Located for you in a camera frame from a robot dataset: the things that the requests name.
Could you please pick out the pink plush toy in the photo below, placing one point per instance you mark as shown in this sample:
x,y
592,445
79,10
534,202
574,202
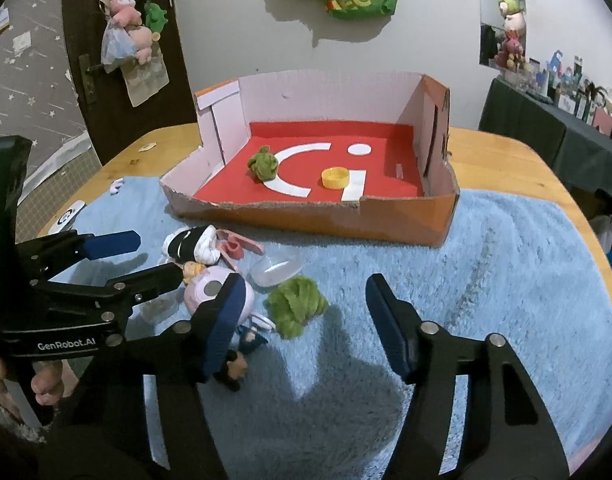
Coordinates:
x,y
123,10
141,42

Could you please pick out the row of small display items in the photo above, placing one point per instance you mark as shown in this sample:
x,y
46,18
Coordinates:
x,y
561,75

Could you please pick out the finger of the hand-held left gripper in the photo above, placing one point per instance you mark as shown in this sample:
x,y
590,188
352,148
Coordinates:
x,y
113,245
151,280

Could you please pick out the blue fluffy blanket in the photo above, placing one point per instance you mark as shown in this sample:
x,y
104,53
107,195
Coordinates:
x,y
486,270

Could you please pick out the white flat device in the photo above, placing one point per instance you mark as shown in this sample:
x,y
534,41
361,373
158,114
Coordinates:
x,y
71,212

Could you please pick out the person's left hand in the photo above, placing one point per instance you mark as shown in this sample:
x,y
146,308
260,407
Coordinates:
x,y
47,387

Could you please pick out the plush toys hanging on door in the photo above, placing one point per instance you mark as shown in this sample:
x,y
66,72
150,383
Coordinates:
x,y
111,130

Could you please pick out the green-headed plush doll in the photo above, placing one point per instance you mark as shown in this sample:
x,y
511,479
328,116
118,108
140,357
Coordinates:
x,y
511,10

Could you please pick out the pink round toy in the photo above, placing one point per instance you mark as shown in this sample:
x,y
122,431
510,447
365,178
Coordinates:
x,y
203,290

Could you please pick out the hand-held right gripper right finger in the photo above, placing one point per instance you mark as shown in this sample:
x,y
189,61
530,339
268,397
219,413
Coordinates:
x,y
391,330

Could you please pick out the black white sock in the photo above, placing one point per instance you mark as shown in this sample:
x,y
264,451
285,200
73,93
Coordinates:
x,y
191,245

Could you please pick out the dark-haired figurine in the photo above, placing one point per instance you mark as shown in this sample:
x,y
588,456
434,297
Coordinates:
x,y
253,339

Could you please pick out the green yarn ball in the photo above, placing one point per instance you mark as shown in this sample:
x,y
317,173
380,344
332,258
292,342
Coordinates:
x,y
296,305
262,163

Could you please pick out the small table sticker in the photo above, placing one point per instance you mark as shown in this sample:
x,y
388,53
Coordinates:
x,y
148,146

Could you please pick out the dark cloth covered table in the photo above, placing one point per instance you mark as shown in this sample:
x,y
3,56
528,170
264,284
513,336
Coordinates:
x,y
536,125

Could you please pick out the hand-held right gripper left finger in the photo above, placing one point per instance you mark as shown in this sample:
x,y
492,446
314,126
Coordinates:
x,y
221,322

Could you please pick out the clear plastic bag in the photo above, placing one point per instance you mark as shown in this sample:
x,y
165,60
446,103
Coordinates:
x,y
113,45

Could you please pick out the orange cardboard box red inside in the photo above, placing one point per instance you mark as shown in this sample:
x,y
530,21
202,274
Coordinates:
x,y
396,222

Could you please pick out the small pink white trinket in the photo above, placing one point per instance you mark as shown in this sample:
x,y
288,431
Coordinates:
x,y
117,187

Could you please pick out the yellow bottle cap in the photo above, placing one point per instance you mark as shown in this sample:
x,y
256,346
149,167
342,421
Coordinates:
x,y
334,178

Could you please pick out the pink rabbit plush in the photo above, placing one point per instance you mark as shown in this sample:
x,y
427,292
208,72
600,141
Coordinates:
x,y
511,50

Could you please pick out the green plush toy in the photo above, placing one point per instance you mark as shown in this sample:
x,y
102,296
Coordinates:
x,y
155,15

